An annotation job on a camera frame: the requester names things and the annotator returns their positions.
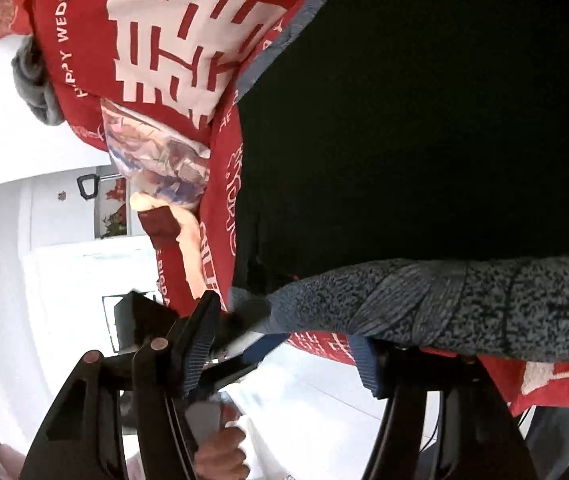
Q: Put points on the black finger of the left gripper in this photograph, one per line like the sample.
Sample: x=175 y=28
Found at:
x=245 y=337

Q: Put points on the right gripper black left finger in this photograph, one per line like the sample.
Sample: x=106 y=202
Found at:
x=81 y=436

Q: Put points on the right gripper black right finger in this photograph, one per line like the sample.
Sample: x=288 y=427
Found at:
x=476 y=436

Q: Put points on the black pants with grey trim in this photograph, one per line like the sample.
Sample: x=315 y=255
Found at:
x=405 y=174

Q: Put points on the person's left hand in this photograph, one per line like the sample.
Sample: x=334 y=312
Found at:
x=221 y=456

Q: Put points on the cream and maroon cloth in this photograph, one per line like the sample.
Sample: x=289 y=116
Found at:
x=176 y=238

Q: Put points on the red wedding bed quilt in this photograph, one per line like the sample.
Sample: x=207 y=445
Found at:
x=522 y=384

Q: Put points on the floral printed pillow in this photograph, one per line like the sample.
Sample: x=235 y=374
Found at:
x=156 y=159

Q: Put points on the grey fuzzy cloth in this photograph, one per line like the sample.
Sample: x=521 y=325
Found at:
x=33 y=84

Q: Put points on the red folded wedding blanket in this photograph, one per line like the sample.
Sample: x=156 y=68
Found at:
x=170 y=60

